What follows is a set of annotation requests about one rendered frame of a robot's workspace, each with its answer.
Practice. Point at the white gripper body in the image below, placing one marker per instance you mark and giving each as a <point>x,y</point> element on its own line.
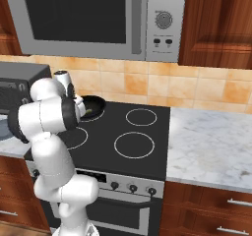
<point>80,106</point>

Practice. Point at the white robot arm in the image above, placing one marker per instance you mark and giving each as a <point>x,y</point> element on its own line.
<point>49,158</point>

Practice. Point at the black frying pan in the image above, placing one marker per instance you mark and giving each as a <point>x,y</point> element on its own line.
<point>95,104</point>

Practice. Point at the small green item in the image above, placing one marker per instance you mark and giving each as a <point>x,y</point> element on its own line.
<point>89,110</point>

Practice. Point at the black hob with oven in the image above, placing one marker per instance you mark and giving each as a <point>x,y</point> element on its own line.
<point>131,148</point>

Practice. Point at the black toaster oven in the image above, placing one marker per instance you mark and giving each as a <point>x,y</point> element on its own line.
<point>18,82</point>

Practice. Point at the grey round plate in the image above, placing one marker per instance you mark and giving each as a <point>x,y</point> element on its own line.
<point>5,128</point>

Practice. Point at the black stove knob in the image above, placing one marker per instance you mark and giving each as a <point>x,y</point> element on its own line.
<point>133,188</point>
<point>35,172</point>
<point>151,190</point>
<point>114,185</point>

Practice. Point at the silver microwave oven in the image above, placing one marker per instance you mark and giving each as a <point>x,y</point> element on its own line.
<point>98,20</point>

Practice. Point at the brown wooden cupboard door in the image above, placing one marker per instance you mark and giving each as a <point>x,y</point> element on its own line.
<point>216,23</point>
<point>8,27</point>

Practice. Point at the brown wooden drawer front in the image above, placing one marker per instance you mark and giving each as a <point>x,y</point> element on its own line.
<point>16,194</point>
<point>210,199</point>
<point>203,225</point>

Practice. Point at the black oven door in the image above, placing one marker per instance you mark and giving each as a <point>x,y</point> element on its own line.
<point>121,215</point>

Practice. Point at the grey microwave dial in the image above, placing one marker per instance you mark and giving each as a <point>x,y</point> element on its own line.
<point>164,19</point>

